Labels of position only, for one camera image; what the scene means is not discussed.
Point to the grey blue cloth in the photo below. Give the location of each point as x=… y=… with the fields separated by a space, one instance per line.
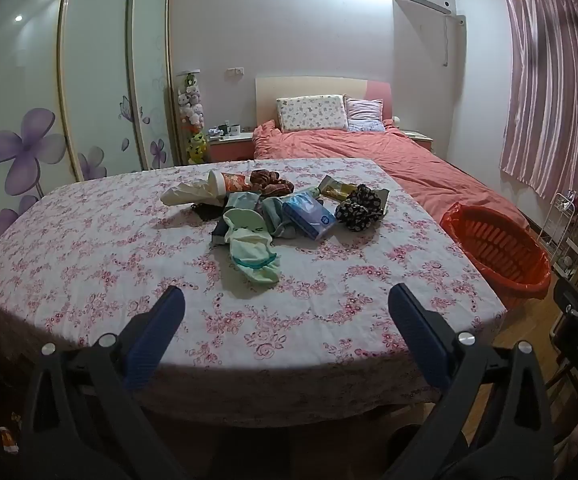
x=219 y=234

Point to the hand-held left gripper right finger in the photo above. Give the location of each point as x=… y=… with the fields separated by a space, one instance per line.
x=416 y=340

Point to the light green sock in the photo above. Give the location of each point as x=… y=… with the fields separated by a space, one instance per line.
x=241 y=222
x=256 y=265

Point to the brown fluffy cloth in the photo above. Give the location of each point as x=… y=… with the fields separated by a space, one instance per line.
x=269 y=182

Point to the orange white floor scrap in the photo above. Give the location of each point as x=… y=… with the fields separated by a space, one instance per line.
x=8 y=440

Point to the green packet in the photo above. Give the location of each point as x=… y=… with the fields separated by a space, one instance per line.
x=385 y=202

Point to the column of plush toys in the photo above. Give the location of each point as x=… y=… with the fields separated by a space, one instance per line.
x=191 y=105

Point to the pink striped curtain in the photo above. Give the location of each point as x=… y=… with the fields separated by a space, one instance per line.
x=554 y=90

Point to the black floral cloth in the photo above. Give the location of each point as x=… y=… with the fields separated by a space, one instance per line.
x=359 y=210

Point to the pink floral tablecloth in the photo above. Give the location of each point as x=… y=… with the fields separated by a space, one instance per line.
x=119 y=240

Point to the dark cloth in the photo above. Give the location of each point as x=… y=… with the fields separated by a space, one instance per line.
x=209 y=211

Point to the blue tissue packet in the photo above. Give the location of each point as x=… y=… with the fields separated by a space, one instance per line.
x=309 y=215

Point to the salmon pink duvet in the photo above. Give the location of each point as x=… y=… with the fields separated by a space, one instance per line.
x=369 y=152

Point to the teal cloth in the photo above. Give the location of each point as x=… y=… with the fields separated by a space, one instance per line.
x=243 y=200

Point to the beige pink headboard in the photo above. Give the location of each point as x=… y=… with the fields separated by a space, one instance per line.
x=314 y=86

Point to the yellow green plush toy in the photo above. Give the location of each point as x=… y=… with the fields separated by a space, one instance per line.
x=197 y=147

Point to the white mug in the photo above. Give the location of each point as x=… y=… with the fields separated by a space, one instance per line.
x=234 y=130

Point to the yellow green snack wrapper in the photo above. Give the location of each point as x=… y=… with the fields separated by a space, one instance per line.
x=336 y=189

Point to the beige nightstand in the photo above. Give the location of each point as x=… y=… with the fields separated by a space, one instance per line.
x=419 y=137

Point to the air conditioner pipe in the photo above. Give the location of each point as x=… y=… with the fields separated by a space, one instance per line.
x=446 y=40

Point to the pink white nightstand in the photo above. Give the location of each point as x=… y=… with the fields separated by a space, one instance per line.
x=231 y=149

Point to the white floral sliding wardrobe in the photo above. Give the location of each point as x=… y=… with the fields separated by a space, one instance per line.
x=94 y=85

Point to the white wall socket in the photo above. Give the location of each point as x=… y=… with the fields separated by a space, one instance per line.
x=236 y=72

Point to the grey green cloth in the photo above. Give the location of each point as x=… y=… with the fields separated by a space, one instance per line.
x=274 y=210

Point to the orange plastic basket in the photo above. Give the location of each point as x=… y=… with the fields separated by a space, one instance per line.
x=499 y=245

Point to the cream plastic bag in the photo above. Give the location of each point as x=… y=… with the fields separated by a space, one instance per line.
x=184 y=194

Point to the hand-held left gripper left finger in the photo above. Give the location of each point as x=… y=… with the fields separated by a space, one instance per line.
x=156 y=340

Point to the pink striped pillow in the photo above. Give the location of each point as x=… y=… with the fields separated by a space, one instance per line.
x=365 y=115

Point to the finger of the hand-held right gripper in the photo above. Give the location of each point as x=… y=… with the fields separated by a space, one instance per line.
x=571 y=300

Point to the orange paper cup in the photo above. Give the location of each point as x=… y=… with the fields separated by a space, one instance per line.
x=234 y=181

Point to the black mug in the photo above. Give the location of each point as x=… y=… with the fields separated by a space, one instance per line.
x=222 y=130

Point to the white floral pillow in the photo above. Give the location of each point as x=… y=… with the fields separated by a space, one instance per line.
x=311 y=112

